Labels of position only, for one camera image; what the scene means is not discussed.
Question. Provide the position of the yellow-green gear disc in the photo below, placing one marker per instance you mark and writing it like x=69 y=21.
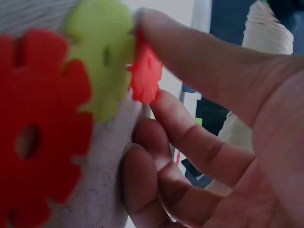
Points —
x=95 y=83

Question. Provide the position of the person's right hand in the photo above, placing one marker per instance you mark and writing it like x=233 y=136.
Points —
x=273 y=142

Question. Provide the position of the small red gear disc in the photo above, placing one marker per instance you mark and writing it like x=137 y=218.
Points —
x=145 y=78

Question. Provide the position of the large red gear disc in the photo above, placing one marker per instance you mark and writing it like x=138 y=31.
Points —
x=47 y=99

